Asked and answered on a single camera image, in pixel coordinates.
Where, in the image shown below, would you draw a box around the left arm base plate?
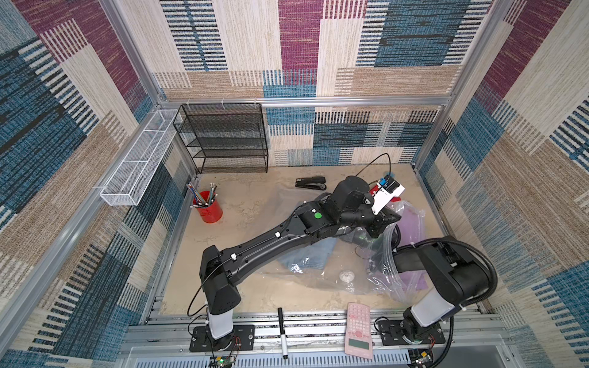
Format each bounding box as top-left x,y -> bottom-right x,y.
189,324 -> 256,353

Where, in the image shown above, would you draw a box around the pink calculator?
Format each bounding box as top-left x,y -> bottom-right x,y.
345,303 -> 374,360

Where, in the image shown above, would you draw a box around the clear plastic vacuum bag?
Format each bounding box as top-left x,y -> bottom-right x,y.
259,200 -> 429,305

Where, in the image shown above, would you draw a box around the white wire wall basket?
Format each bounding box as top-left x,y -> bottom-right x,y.
101,110 -> 177,206

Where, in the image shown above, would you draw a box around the red trousers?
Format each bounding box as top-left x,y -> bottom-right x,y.
370,185 -> 405,204

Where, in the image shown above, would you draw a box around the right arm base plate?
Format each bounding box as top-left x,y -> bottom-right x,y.
377,320 -> 446,346

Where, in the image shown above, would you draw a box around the black marker pen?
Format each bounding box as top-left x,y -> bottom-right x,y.
278,308 -> 288,360

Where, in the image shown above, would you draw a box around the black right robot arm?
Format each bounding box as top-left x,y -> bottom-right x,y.
394,236 -> 498,344

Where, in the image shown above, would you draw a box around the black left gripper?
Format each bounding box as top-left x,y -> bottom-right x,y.
337,198 -> 406,242

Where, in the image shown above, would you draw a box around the red pen cup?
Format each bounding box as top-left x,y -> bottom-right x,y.
196,196 -> 223,224

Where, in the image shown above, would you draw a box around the lilac garment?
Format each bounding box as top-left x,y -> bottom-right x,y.
365,202 -> 428,299

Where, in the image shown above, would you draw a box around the aluminium front rail frame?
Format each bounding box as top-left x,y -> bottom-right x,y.
114,307 -> 461,368

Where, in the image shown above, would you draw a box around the black stapler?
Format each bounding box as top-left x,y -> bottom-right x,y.
295,176 -> 327,191

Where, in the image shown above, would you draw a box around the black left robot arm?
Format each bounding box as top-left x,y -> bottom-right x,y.
199,176 -> 405,343

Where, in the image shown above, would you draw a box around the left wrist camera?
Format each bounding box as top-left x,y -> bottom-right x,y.
370,175 -> 405,215

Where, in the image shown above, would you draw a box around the black mesh shelf rack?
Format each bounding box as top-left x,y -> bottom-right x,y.
174,103 -> 269,174

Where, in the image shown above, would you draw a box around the pens in cup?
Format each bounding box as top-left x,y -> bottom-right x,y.
187,182 -> 218,209

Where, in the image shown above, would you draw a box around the blue garment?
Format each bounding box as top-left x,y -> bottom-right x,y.
279,238 -> 337,274

